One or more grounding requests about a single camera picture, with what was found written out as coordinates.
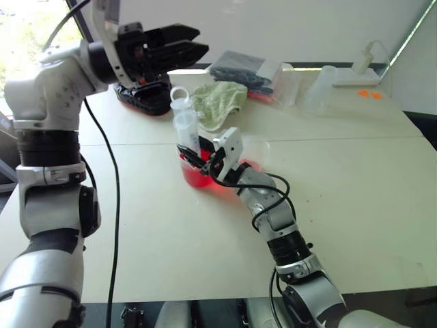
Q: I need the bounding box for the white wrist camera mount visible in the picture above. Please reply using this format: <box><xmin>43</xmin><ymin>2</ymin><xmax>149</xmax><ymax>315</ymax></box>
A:
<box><xmin>90</xmin><ymin>0</ymin><xmax>133</xmax><ymax>88</ymax></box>
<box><xmin>212</xmin><ymin>126</ymin><xmax>244</xmax><ymax>182</ymax></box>

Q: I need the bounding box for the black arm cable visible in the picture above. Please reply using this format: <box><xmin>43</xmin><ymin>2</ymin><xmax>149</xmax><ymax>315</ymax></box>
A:
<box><xmin>208</xmin><ymin>160</ymin><xmax>292</xmax><ymax>328</ymax></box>
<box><xmin>42</xmin><ymin>0</ymin><xmax>121</xmax><ymax>328</ymax></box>

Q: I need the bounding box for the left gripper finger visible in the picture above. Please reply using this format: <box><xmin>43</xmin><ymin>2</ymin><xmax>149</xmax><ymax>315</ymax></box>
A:
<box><xmin>148</xmin><ymin>40</ymin><xmax>210</xmax><ymax>74</ymax></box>
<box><xmin>145</xmin><ymin>23</ymin><xmax>201</xmax><ymax>46</ymax></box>

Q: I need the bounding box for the clear plastic measuring beaker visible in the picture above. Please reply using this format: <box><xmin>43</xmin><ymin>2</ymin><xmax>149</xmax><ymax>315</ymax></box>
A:
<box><xmin>299</xmin><ymin>64</ymin><xmax>339</xmax><ymax>119</ymax></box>

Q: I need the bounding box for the grey rounded shape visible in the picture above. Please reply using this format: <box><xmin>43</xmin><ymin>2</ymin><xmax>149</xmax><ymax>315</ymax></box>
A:
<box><xmin>155</xmin><ymin>300</ymin><xmax>194</xmax><ymax>328</ymax></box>

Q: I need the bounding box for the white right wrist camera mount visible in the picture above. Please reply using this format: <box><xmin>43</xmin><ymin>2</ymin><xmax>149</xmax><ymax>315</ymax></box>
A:
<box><xmin>212</xmin><ymin>126</ymin><xmax>244</xmax><ymax>182</ymax></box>

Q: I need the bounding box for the white plug adapter with cable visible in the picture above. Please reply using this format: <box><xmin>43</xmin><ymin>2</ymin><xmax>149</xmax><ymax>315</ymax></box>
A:
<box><xmin>352</xmin><ymin>40</ymin><xmax>391</xmax><ymax>74</ymax></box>

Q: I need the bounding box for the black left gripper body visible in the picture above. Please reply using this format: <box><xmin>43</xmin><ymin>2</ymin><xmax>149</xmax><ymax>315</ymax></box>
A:
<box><xmin>113</xmin><ymin>21</ymin><xmax>171</xmax><ymax>87</ymax></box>

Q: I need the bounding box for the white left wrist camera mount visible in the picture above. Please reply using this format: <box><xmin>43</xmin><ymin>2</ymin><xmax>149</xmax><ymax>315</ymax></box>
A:
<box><xmin>90</xmin><ymin>0</ymin><xmax>133</xmax><ymax>88</ymax></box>

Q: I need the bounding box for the black plastic tray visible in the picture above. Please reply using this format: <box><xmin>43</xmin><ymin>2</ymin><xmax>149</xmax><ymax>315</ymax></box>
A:
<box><xmin>113</xmin><ymin>79</ymin><xmax>173</xmax><ymax>118</ymax></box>

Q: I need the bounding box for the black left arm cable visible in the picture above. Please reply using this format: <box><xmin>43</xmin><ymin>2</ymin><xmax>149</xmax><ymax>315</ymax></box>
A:
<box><xmin>42</xmin><ymin>0</ymin><xmax>121</xmax><ymax>328</ymax></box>

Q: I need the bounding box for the slanted metal frame bar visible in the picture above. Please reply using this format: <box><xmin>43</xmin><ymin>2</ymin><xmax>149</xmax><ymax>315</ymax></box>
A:
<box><xmin>386</xmin><ymin>0</ymin><xmax>437</xmax><ymax>69</ymax></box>

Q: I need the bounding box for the black furniture beside table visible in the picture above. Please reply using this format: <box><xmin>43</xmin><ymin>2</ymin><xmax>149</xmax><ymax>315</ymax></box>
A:
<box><xmin>404</xmin><ymin>110</ymin><xmax>437</xmax><ymax>152</ymax></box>

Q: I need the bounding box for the clear bag with black items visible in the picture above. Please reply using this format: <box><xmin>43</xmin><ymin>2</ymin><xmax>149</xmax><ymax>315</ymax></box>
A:
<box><xmin>207</xmin><ymin>50</ymin><xmax>302</xmax><ymax>111</ymax></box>

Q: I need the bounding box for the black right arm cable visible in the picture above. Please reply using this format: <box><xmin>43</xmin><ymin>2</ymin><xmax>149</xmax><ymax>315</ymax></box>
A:
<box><xmin>208</xmin><ymin>160</ymin><xmax>292</xmax><ymax>328</ymax></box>

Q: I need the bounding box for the green towel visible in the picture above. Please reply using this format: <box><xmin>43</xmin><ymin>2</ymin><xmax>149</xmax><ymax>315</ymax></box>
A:
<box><xmin>190</xmin><ymin>81</ymin><xmax>249</xmax><ymax>133</ymax></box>

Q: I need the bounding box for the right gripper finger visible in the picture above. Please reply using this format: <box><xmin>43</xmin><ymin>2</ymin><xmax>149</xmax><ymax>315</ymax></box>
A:
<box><xmin>175</xmin><ymin>143</ymin><xmax>206</xmax><ymax>169</ymax></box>
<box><xmin>198</xmin><ymin>135</ymin><xmax>217</xmax><ymax>162</ymax></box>

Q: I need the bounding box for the clear cup of red liquid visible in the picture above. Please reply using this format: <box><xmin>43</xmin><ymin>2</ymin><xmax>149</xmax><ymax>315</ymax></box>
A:
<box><xmin>177</xmin><ymin>145</ymin><xmax>216</xmax><ymax>188</ymax></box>

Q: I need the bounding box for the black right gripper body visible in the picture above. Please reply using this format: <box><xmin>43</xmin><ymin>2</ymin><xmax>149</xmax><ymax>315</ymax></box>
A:
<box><xmin>199</xmin><ymin>147</ymin><xmax>227</xmax><ymax>182</ymax></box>

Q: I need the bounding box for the small black object under table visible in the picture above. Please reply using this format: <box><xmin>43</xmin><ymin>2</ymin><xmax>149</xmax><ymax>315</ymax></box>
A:
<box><xmin>120</xmin><ymin>305</ymin><xmax>146</xmax><ymax>328</ymax></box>

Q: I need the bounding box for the clear nearly empty plastic cup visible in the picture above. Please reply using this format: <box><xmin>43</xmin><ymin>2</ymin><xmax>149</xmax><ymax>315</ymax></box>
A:
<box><xmin>240</xmin><ymin>135</ymin><xmax>272</xmax><ymax>172</ymax></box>

